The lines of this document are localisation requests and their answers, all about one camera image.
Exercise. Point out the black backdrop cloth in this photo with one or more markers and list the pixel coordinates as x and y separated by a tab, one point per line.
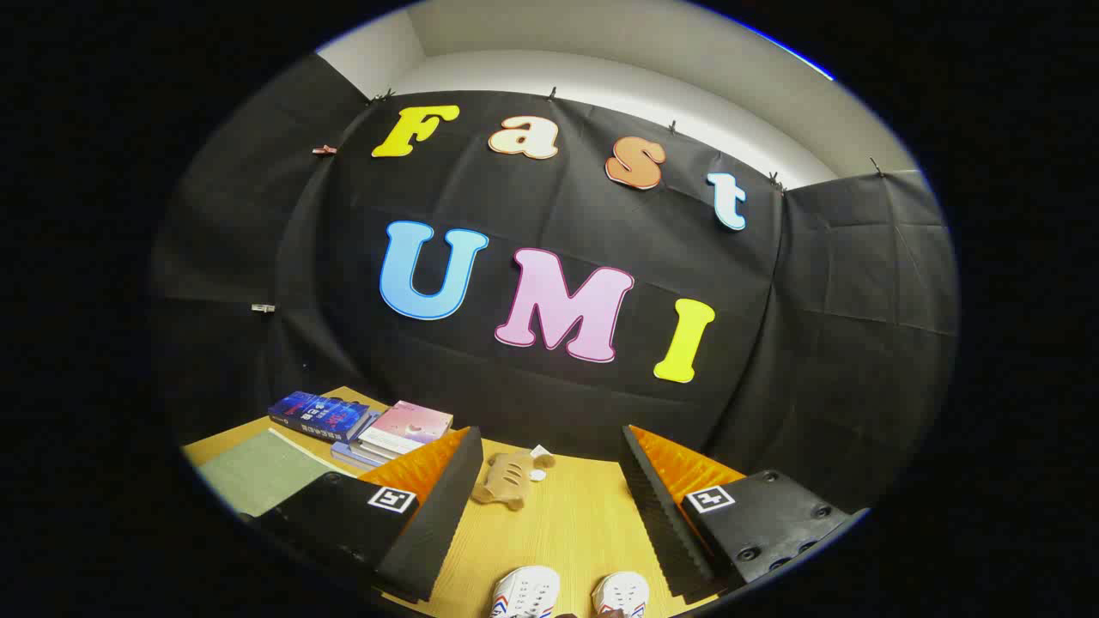
558	197

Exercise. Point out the dark blue book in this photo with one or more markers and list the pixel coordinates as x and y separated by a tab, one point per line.
318	415

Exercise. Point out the beige fabric storage box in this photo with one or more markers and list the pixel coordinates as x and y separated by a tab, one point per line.
258	472

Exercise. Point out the white paper tag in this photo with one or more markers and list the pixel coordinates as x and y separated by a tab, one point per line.
541	451

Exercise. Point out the brown bread plush toy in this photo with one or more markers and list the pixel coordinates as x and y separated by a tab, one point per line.
506	481

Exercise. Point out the white paperback book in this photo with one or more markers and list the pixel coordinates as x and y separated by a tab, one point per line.
369	450

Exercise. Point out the pink cover book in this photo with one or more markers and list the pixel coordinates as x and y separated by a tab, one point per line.
408	425

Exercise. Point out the light blue book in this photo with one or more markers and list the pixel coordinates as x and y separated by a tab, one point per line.
348	455

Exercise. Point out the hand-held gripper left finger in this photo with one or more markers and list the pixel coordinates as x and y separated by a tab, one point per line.
434	515

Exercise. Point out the white canvas shoe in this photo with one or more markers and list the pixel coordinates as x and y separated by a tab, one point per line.
525	592
622	590

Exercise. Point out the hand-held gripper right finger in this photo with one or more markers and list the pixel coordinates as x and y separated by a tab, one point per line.
657	515

